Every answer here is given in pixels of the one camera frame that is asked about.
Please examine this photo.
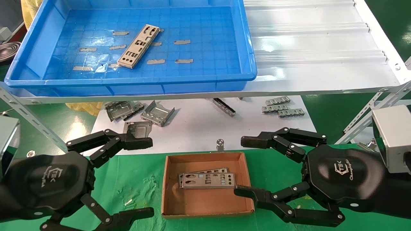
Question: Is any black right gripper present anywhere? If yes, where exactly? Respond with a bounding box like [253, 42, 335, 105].
[234, 127, 386, 228]

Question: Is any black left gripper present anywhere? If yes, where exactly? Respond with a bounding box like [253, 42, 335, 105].
[2, 129, 155, 231]

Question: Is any metal I/O shield plate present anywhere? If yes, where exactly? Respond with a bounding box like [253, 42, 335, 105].
[117, 24, 161, 69]
[178, 173, 236, 189]
[178, 167, 229, 177]

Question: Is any brown cardboard box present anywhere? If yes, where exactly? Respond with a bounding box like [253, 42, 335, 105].
[161, 151, 255, 219]

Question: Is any blue plastic tray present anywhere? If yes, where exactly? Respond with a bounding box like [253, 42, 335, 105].
[4, 0, 258, 97]

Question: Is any green table cloth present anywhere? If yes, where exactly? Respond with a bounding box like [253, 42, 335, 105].
[0, 144, 411, 231]

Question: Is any small slotted metal strip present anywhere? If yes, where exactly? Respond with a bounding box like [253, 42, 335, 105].
[265, 97, 291, 106]
[278, 109, 305, 118]
[262, 104, 289, 114]

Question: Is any dark stamped metal part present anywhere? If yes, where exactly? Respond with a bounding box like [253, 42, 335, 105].
[124, 102, 145, 122]

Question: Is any yellow mesh bag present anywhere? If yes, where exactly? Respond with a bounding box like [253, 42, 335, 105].
[21, 0, 44, 30]
[66, 102, 104, 117]

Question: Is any long narrow metal bar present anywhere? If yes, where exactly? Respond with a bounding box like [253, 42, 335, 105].
[211, 98, 236, 117]

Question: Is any white board sheet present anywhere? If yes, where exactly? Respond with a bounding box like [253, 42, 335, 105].
[91, 95, 317, 156]

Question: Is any slotted steel angle bar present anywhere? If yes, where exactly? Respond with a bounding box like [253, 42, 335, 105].
[334, 81, 411, 145]
[0, 86, 69, 154]
[343, 91, 386, 133]

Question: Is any white corrugated shelf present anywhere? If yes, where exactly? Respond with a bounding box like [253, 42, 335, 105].
[0, 0, 411, 105]

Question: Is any flat framed metal bracket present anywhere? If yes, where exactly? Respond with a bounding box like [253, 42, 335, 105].
[123, 121, 153, 139]

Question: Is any stamped metal bracket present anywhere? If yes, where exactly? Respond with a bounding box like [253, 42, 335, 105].
[105, 101, 137, 122]

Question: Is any folded metal bracket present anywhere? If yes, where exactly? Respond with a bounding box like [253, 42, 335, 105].
[140, 100, 175, 127]

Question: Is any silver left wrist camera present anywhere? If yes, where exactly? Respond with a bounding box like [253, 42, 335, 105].
[0, 115, 21, 180]

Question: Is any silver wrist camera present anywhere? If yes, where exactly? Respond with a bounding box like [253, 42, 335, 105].
[0, 115, 21, 180]
[372, 105, 411, 174]

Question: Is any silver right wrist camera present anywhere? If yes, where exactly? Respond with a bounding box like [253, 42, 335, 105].
[372, 105, 411, 174]

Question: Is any black coiled wire spool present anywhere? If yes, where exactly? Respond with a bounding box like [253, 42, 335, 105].
[0, 41, 22, 66]

